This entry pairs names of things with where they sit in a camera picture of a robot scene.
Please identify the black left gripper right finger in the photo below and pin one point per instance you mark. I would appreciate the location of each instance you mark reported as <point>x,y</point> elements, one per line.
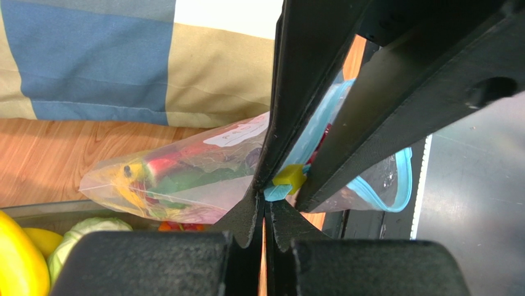
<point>302,260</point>

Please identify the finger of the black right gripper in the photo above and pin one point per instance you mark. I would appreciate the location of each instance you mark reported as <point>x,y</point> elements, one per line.
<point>453,59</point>
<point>312,41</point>

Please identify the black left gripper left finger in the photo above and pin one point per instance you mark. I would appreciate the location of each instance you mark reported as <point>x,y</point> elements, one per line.
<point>224,260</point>

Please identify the clear zip top bag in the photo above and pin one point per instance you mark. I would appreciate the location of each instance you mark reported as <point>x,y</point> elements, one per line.
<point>194,180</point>

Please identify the grey fruit bowl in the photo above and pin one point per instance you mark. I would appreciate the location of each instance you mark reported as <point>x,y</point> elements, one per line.
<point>60,217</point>

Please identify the checkered blue beige pillow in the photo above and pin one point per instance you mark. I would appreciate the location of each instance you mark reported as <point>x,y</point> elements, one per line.
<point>199,64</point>

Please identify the yellow banana bunch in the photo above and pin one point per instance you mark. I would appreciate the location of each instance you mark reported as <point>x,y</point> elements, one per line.
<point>24,270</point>

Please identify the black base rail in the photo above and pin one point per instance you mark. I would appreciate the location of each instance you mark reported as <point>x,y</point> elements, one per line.
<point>381,202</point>

